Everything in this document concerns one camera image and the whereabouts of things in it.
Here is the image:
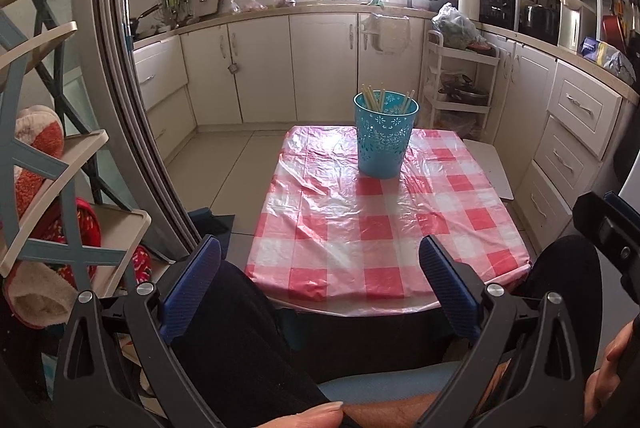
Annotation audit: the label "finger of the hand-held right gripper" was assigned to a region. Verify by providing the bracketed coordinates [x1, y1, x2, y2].
[572, 192, 640, 306]
[602, 190, 640, 229]

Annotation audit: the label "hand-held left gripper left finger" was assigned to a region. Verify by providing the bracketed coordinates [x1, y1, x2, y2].
[50, 234, 223, 428]

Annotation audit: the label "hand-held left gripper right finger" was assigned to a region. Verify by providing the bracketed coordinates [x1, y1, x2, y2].
[415, 234, 596, 428]

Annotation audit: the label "blue perforated plastic basket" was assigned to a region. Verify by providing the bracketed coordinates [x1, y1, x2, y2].
[353, 90, 420, 179]

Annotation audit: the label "bundle of wooden chopsticks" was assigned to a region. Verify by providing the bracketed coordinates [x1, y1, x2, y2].
[361, 82, 417, 115]

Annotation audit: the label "person's right hand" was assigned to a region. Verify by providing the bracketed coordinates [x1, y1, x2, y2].
[582, 312, 640, 425]

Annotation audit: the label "person's left hand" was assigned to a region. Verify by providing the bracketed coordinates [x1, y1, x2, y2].
[252, 400, 346, 428]

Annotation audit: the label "red patterned slipper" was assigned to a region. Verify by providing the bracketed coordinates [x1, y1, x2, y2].
[47, 197, 103, 279]
[127, 244, 153, 289]

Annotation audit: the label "person's right leg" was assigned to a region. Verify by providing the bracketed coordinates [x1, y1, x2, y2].
[510, 235, 603, 374]

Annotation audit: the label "dark floor mat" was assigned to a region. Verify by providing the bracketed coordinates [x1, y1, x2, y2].
[186, 207, 237, 236]

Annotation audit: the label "blue seat cushion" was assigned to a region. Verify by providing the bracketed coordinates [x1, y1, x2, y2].
[317, 360, 468, 406]

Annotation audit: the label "red white checked plastic tablecloth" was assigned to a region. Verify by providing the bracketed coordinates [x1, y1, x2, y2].
[244, 125, 532, 316]

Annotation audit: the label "white table board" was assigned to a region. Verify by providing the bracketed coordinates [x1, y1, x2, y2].
[462, 139, 516, 202]

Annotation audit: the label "silver foil bag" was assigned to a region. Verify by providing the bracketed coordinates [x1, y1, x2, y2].
[597, 42, 637, 84]

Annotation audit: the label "beige shoe rack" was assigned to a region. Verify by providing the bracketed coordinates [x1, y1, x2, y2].
[0, 0, 153, 303]

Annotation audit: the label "cream fluffy slipper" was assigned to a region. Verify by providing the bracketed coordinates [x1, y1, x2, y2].
[2, 260, 78, 331]

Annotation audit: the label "blue packet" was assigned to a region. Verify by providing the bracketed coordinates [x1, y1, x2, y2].
[580, 36, 607, 61]

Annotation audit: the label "red pot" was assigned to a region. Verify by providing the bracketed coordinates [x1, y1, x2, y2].
[601, 14, 628, 44]

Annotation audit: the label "white kitchen appliance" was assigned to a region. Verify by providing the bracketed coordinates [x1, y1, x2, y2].
[557, 0, 598, 53]

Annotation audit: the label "metal pot with lid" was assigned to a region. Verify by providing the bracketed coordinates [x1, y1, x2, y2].
[439, 75, 490, 106]

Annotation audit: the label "black cooking pot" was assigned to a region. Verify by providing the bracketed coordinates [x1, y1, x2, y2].
[519, 4, 560, 43]

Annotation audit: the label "white shelf trolley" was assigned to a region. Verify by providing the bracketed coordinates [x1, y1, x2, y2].
[422, 29, 501, 143]

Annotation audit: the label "red white fluffy slipper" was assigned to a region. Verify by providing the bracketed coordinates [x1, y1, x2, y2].
[14, 105, 66, 219]

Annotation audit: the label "black toaster oven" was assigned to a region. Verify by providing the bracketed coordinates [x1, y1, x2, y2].
[479, 0, 516, 28]

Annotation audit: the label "plastic bag of greens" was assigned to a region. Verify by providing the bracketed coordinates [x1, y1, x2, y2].
[431, 2, 488, 51]

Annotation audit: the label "cream kitchen cabinets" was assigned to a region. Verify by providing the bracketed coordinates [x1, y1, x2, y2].
[131, 5, 640, 253]

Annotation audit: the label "white thermos jug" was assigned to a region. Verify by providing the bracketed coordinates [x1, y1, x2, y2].
[452, 0, 482, 22]

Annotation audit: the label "white hanging plastic bin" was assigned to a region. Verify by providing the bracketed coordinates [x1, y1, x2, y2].
[360, 12, 412, 54]

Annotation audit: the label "black wok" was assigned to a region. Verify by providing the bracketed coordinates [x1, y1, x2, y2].
[131, 2, 163, 39]

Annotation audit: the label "grey door frame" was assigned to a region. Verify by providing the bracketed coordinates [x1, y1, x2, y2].
[70, 0, 203, 249]

